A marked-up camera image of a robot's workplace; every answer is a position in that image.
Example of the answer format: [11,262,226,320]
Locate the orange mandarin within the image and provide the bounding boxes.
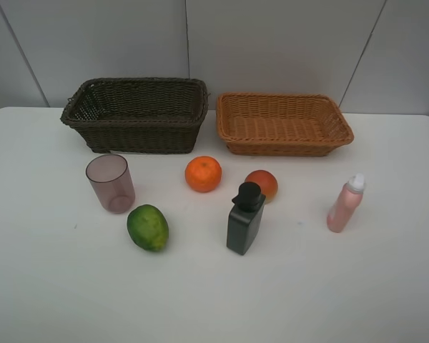
[184,156,222,193]

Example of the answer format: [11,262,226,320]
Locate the red yellow apple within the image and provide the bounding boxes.
[245,170,278,204]

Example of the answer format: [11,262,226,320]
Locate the black pump bottle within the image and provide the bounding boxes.
[227,182,266,256]

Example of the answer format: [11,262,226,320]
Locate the green mango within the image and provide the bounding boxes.
[127,204,169,252]

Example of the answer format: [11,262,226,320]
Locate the translucent pink plastic cup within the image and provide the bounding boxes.
[85,154,135,214]

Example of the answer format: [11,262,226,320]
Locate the pink spray bottle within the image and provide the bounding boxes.
[327,173,365,233]

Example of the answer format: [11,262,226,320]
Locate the orange wicker basket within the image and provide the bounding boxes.
[216,92,354,157]

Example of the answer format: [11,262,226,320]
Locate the dark brown wicker basket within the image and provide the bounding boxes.
[61,77,209,154]

